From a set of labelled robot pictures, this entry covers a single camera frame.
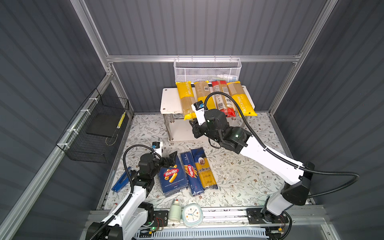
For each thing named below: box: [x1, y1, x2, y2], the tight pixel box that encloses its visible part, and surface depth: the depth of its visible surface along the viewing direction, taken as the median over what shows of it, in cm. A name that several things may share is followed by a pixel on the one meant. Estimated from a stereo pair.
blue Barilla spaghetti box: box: [180, 151, 204, 197], surface depth 86 cm
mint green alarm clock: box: [181, 203, 204, 228], surface depth 74 cm
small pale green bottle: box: [169, 199, 182, 222], surface depth 71 cm
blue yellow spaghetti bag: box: [190, 147, 218, 191], surface depth 90 cm
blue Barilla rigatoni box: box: [158, 155, 189, 198], surface depth 82 cm
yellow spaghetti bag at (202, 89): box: [194, 81, 217, 110], surface depth 84 cm
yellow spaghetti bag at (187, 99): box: [175, 81, 197, 121], surface depth 82 cm
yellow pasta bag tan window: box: [226, 81, 258, 117], surface depth 80 cm
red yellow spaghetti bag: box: [211, 80, 236, 118], surface depth 76 cm
